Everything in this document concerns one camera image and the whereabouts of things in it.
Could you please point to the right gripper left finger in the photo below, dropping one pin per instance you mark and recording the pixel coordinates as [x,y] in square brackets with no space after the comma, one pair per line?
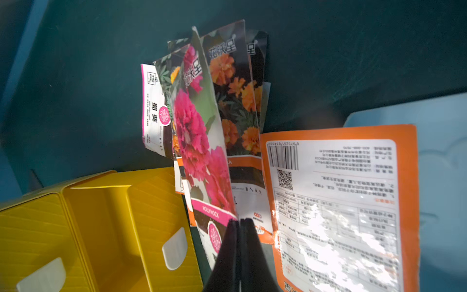
[225,274]

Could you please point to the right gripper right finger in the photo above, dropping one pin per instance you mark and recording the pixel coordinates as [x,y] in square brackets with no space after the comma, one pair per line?
[254,271]

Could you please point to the yellow top drawer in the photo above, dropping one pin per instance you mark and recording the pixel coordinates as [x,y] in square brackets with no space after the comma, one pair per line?
[121,221]

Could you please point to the orange white-label seed bag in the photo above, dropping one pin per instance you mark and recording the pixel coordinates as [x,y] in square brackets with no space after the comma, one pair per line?
[345,208]

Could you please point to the pink flower seed bag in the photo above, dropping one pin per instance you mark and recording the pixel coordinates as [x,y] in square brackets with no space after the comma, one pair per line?
[202,145]
[161,81]

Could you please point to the yellow drawer cabinet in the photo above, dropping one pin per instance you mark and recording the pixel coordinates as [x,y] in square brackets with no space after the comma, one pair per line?
[38,228]

